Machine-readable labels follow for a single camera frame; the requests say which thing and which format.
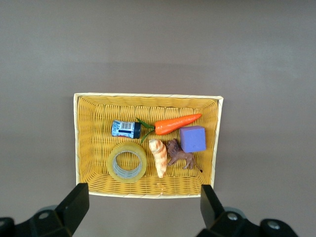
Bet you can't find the toy bread loaf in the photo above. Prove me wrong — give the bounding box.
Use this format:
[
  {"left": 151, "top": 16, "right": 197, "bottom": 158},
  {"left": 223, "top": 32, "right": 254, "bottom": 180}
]
[{"left": 148, "top": 138, "right": 168, "bottom": 179}]

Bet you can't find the yellow wicker basket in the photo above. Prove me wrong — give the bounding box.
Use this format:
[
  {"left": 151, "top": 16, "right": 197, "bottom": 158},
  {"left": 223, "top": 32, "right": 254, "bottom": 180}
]
[{"left": 73, "top": 92, "right": 224, "bottom": 199}]

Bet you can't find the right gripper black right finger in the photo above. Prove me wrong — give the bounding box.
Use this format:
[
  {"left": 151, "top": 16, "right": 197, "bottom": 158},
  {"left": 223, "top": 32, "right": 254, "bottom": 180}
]
[{"left": 197, "top": 184, "right": 299, "bottom": 237}]

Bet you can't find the orange toy carrot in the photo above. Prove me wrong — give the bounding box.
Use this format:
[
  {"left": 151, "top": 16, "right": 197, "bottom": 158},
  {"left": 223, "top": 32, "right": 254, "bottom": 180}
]
[{"left": 136, "top": 113, "right": 202, "bottom": 145}]

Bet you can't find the purple foam cube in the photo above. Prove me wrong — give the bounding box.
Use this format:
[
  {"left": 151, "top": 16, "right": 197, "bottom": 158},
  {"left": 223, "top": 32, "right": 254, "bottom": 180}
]
[{"left": 179, "top": 125, "right": 207, "bottom": 154}]

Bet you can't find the yellow banana toy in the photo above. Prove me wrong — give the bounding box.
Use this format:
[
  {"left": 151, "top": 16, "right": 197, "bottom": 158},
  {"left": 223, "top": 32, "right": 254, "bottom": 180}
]
[{"left": 107, "top": 141, "right": 148, "bottom": 184}]

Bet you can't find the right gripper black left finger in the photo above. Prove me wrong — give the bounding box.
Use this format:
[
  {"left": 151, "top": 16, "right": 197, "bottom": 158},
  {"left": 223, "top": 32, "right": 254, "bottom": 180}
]
[{"left": 14, "top": 182, "right": 90, "bottom": 237}]

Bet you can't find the small blue white can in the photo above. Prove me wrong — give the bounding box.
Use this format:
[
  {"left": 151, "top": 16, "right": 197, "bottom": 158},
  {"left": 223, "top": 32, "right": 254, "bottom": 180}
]
[{"left": 111, "top": 119, "right": 142, "bottom": 139}]

